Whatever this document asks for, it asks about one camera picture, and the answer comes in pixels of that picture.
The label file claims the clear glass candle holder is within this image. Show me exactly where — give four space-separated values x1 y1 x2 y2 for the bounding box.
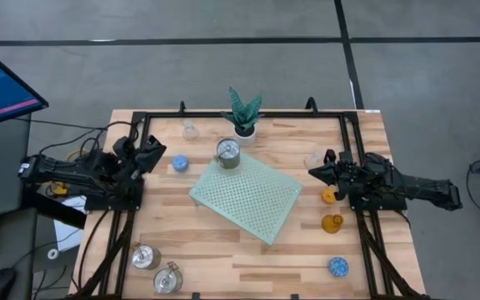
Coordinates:
181 118 200 142
303 150 327 171

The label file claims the blue patterned candle holder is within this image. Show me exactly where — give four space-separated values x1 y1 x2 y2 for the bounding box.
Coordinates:
172 154 190 173

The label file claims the green perforated mat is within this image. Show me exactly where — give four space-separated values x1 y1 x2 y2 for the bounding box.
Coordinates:
188 143 304 246

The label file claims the artificial plant in white pot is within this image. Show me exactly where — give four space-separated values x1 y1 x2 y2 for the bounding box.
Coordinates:
220 86 265 147

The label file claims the black aluminium table frame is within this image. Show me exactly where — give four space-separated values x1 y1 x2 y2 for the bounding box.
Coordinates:
68 96 431 300

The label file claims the thin black cable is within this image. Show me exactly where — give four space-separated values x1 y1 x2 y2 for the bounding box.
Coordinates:
14 117 108 131

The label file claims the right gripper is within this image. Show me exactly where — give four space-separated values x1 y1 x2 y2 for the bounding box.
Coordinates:
308 148 366 201

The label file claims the black stand bar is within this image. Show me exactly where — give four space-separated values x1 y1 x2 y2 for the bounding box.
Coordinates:
22 192 88 230

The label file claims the blue scrubby ball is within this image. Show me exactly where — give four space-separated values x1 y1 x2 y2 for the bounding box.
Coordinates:
328 257 350 279

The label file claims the white paper sheet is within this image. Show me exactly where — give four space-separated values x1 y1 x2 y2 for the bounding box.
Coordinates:
52 195 88 253

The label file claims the amber glass candle holder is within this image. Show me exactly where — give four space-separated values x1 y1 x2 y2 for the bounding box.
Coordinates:
321 213 344 235

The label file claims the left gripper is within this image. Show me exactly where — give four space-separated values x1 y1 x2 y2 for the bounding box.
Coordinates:
112 133 167 191

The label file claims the silver tin candle holder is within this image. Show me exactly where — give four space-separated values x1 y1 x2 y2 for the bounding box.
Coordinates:
152 261 184 295
213 137 242 170
131 242 162 271

